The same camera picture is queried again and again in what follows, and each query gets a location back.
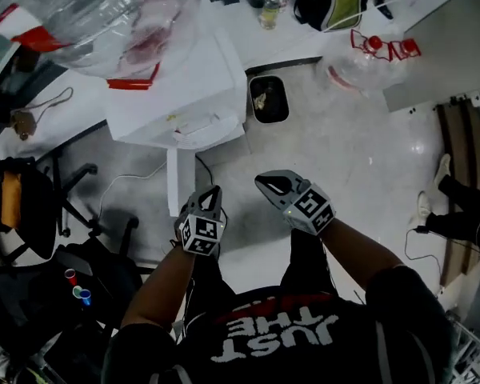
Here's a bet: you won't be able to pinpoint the person's right leg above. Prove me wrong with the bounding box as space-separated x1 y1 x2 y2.
278 228 342 296

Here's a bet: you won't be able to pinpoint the large clear water jug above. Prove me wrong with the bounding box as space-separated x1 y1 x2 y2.
0 0 203 81

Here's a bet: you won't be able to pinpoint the orange cushion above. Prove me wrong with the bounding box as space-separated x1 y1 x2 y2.
0 170 23 230

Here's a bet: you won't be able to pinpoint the empty clear water jug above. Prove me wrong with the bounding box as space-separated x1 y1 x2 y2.
325 34 390 96
367 35 423 92

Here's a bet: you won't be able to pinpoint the person's left forearm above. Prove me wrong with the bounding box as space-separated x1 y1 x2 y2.
120 244 198 330

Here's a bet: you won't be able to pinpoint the brown pouch with string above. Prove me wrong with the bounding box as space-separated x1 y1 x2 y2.
9 86 74 142

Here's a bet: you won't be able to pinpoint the white water dispenser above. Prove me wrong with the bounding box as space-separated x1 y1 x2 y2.
102 26 253 218

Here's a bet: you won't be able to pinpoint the black cable with adapter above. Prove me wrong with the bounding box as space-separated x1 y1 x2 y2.
403 225 446 292

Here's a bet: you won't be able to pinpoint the bottle with yellow liquid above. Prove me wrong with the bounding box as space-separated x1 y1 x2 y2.
258 0 282 31

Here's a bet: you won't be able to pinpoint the brown wooden bench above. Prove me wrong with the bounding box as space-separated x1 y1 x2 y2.
434 99 480 288

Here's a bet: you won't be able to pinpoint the person's right forearm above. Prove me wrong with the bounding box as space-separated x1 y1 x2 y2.
319 216 408 292

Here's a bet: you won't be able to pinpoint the black office chair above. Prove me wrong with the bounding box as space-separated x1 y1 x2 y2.
0 154 146 384

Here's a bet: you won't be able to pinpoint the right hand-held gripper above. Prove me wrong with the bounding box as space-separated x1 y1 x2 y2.
254 169 337 237

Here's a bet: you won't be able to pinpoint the white rope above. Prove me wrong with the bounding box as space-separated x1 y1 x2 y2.
318 0 480 34

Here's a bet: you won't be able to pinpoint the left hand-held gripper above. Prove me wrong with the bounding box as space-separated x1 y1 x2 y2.
174 185 227 257

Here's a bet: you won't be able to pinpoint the person's left leg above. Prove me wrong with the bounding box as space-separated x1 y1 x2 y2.
182 250 238 328

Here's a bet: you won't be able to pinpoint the green and black backpack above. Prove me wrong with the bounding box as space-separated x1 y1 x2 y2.
293 0 371 33

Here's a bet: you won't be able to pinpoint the white floor cable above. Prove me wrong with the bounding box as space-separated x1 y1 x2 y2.
98 159 169 222

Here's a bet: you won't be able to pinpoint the person's leg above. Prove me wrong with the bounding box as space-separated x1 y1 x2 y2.
278 228 342 296
182 250 238 328

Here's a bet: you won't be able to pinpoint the white wire rack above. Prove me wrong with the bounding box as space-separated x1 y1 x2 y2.
442 309 480 384

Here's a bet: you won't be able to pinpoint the red plastic seal strip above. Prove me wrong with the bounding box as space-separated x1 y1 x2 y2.
106 62 162 92

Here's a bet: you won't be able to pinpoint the person's dark green printed shirt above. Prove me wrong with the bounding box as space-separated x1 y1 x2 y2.
101 265 458 384

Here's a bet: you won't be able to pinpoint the black power cable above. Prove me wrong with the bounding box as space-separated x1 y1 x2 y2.
194 154 230 224

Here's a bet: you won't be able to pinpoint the grey metal lockers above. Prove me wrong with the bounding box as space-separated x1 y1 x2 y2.
382 0 480 114

